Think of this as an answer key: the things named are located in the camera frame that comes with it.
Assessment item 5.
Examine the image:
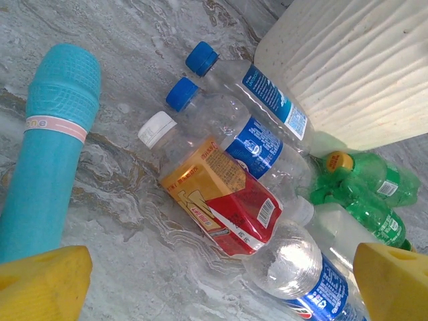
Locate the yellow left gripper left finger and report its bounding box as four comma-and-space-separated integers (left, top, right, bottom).
0, 245, 94, 321

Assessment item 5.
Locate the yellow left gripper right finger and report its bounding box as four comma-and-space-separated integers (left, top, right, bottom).
353, 242, 428, 321

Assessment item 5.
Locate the green plastic bottle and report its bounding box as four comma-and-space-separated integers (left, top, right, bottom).
309, 177, 407, 250

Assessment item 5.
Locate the cream ribbed waste bin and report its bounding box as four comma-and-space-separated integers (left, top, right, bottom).
253, 0, 428, 153

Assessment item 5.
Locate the frosted white plastic bottle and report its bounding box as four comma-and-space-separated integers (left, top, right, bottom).
294, 197, 382, 278

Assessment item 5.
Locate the large clear cola bottle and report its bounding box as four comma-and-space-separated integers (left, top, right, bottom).
242, 219, 368, 321

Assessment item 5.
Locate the green bottle with yellow cap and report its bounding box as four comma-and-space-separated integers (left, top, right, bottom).
326, 150, 421, 208

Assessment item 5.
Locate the teal microphone-shaped cylinder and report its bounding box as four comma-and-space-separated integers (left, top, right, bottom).
0, 43, 102, 265

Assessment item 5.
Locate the blue-capped clear cola bottle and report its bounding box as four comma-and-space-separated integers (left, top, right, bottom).
166, 77, 312, 201

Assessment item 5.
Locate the white-capped bottle orange-red label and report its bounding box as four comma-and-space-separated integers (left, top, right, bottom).
138, 111, 284, 258

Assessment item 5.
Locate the clear bottle blue-white label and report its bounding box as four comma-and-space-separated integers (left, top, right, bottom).
185, 41, 315, 158

